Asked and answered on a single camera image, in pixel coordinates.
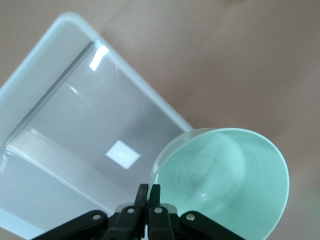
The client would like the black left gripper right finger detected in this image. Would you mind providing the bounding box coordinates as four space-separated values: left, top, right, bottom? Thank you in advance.
147 184 245 240

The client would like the translucent white plastic bin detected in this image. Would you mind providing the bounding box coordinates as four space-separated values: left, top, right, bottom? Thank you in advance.
0 11 195 240

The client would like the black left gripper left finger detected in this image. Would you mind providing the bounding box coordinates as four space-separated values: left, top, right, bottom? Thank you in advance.
31 183 149 240

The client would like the pale green ceramic bowl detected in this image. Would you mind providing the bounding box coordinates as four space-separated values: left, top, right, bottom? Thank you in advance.
146 127 291 240

